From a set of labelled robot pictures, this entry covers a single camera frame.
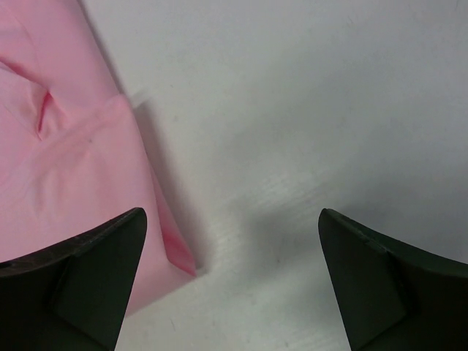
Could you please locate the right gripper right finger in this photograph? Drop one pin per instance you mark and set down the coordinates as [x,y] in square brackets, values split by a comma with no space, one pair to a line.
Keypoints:
[392,295]

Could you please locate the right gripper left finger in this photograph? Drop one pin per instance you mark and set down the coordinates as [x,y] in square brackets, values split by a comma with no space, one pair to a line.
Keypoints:
[73,295]

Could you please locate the pink t-shirt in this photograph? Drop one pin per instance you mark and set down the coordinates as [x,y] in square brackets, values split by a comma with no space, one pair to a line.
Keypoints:
[72,156]

